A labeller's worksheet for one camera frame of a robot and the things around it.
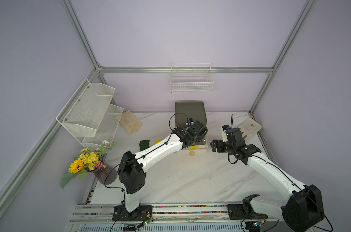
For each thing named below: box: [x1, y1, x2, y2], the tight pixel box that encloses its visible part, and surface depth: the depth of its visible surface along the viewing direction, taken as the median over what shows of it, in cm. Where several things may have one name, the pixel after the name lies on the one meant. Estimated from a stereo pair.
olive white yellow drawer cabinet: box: [175, 101, 208, 128], surface depth 95 cm
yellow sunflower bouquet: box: [60, 139, 117, 189], surface depth 67 cm
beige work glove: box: [118, 109, 143, 136], surface depth 116 cm
